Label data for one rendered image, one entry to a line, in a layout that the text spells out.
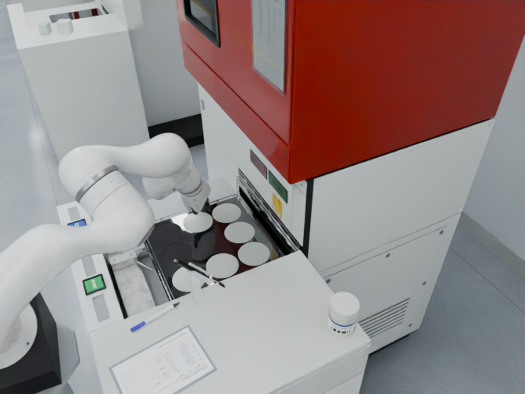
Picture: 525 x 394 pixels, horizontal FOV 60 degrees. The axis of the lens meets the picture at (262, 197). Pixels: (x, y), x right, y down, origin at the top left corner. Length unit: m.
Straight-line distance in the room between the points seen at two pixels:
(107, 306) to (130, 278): 0.18
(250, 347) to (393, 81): 0.74
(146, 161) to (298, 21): 0.41
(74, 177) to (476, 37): 1.03
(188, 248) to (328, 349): 0.57
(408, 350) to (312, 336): 1.24
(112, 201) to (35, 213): 2.39
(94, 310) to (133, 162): 0.50
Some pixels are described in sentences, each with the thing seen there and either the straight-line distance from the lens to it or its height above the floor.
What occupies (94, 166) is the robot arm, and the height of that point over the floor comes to 1.44.
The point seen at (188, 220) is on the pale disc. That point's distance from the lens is 1.57.
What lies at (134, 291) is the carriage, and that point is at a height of 0.88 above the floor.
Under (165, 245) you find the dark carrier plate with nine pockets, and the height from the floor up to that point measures 0.90.
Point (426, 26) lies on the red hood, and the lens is 1.21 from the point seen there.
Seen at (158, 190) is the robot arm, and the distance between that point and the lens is 1.26.
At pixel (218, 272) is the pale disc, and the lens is 1.40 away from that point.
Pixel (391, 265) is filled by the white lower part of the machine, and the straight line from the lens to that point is 1.76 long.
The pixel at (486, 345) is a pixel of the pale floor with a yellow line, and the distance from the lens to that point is 2.53.
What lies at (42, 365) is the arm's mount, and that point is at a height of 0.91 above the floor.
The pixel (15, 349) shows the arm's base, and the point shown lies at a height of 0.95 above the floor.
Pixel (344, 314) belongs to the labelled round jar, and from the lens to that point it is 1.12.
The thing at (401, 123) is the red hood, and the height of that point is 1.31.
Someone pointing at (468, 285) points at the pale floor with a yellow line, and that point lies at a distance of 2.74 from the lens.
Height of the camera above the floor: 1.96
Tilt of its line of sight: 40 degrees down
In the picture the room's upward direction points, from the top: 1 degrees counter-clockwise
